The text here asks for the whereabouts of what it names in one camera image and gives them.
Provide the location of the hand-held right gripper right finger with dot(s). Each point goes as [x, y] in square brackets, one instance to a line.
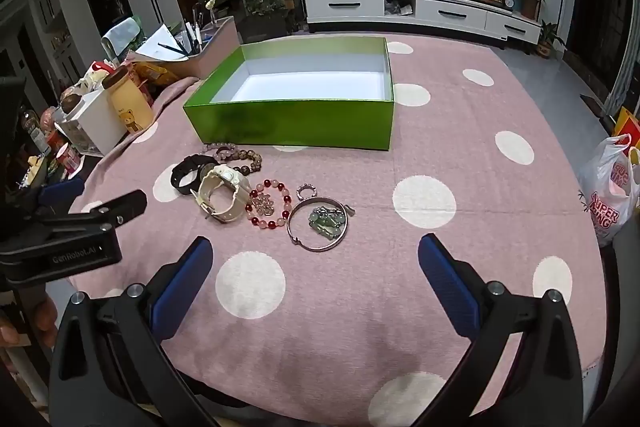
[447, 287]

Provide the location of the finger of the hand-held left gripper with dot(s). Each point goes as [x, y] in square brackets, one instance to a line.
[62, 192]
[110, 209]

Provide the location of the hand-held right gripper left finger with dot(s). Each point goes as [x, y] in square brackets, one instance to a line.
[182, 287]

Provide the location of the black wrist watch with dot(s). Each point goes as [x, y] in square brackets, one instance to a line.
[179, 174]

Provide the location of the cream wrist watch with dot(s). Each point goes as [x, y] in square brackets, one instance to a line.
[225, 182]

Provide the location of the silver bangle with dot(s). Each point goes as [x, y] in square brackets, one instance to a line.
[295, 212]

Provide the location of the green cardboard box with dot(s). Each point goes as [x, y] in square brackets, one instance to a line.
[300, 122]

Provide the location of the person's left hand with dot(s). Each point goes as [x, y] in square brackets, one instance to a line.
[42, 319]

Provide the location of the white plastic container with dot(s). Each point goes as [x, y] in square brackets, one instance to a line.
[95, 122]

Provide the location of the pink polka dot tablecloth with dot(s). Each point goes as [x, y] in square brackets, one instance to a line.
[350, 307]

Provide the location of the yellow bear bottle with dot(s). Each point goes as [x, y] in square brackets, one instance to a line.
[131, 107]

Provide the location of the yellow snack packet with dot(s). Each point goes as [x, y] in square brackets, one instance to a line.
[155, 74]

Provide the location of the dark pencil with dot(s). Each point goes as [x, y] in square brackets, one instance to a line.
[172, 49]

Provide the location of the white paper sheet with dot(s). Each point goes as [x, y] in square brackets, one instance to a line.
[160, 39]

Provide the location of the white printed plastic bag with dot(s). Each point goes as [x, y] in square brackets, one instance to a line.
[605, 197]

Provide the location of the pink desk organizer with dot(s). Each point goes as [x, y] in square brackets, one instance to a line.
[210, 52]

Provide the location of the white pen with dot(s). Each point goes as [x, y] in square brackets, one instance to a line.
[197, 34]

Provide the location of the yellow flower ornament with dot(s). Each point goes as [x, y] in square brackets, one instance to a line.
[211, 4]

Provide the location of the yellow red paper bag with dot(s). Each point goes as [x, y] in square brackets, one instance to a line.
[629, 127]

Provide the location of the small floor potted plant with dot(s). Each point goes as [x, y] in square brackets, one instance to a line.
[546, 44]

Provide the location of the grey striped curtain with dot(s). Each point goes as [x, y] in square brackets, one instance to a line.
[625, 67]

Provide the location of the small alarm clock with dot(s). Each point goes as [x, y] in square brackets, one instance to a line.
[509, 2]

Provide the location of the white television cabinet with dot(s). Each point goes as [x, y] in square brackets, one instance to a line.
[350, 4]

